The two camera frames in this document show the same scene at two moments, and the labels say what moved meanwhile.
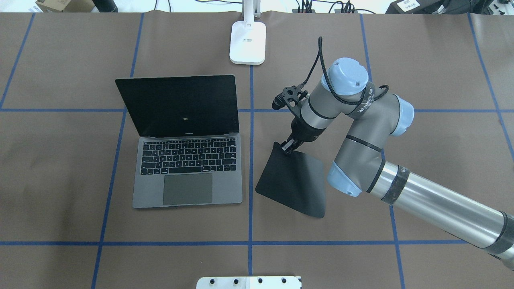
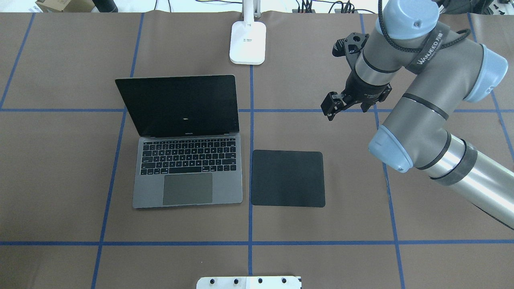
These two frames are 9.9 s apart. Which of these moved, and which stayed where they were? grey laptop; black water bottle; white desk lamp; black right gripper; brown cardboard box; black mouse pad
Moved: black right gripper; black mouse pad
Stayed: white desk lamp; grey laptop; brown cardboard box; black water bottle
